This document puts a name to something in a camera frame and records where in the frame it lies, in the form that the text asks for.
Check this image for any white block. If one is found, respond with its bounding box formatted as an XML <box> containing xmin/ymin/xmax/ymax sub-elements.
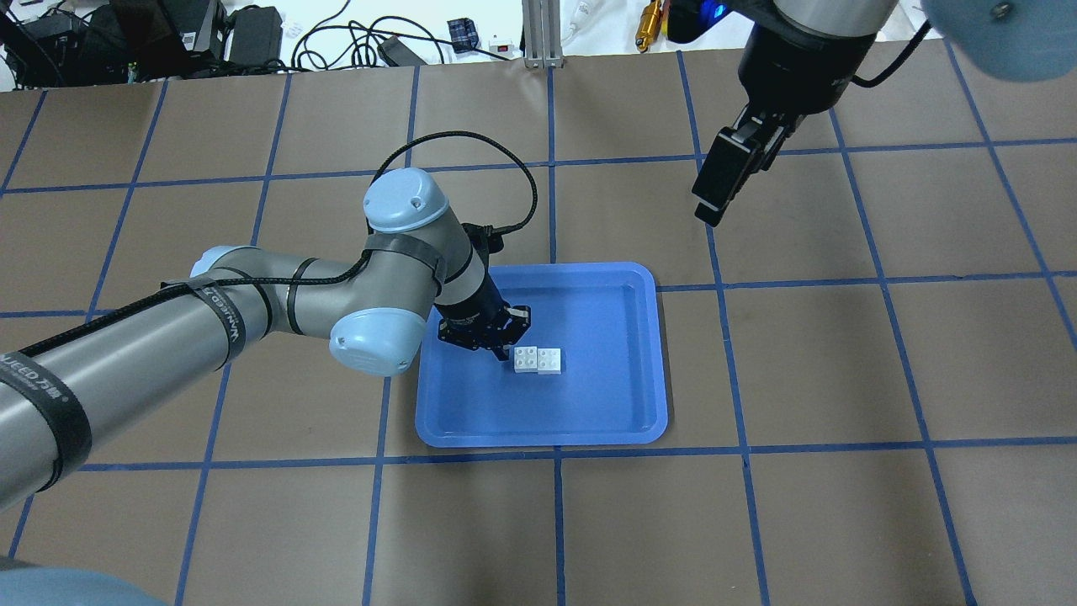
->
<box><xmin>512</xmin><ymin>346</ymin><xmax>539</xmax><ymax>375</ymax></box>
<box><xmin>539</xmin><ymin>348</ymin><xmax>563</xmax><ymax>375</ymax></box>

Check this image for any blue plastic tray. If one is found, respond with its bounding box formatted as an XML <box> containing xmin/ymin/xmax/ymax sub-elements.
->
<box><xmin>415</xmin><ymin>262</ymin><xmax>669</xmax><ymax>449</ymax></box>

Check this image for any black power adapter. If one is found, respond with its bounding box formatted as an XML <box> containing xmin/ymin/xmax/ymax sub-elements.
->
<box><xmin>226</xmin><ymin>5</ymin><xmax>284</xmax><ymax>66</ymax></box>

